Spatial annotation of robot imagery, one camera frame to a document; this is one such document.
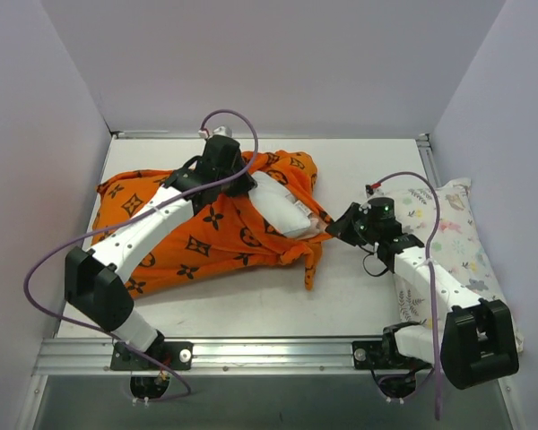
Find orange black-patterned pillowcase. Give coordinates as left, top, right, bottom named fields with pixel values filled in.
left=92, top=150, right=332, bottom=299

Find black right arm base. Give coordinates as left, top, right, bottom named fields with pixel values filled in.
left=351, top=338, right=431, bottom=372

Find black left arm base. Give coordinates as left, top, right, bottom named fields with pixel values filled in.
left=109, top=340, right=194, bottom=372

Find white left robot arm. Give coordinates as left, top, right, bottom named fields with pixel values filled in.
left=65, top=134, right=256, bottom=368

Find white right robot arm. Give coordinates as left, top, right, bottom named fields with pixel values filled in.
left=326, top=197, right=519, bottom=390

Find white floral pillow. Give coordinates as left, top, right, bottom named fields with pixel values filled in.
left=385, top=178, right=508, bottom=331

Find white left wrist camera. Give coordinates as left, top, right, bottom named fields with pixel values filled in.
left=213, top=125, right=232, bottom=138

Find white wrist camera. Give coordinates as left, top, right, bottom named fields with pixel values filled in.
left=365, top=183, right=385, bottom=199
left=213, top=125, right=232, bottom=138

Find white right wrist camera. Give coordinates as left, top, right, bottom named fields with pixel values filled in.
left=365, top=183, right=385, bottom=199

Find aluminium back rail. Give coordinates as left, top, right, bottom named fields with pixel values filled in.
left=112, top=130, right=432, bottom=142

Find aluminium rail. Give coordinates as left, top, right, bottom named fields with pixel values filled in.
left=112, top=130, right=432, bottom=142
left=33, top=335, right=515, bottom=376

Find aluminium front rail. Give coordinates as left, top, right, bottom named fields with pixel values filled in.
left=33, top=335, right=515, bottom=376

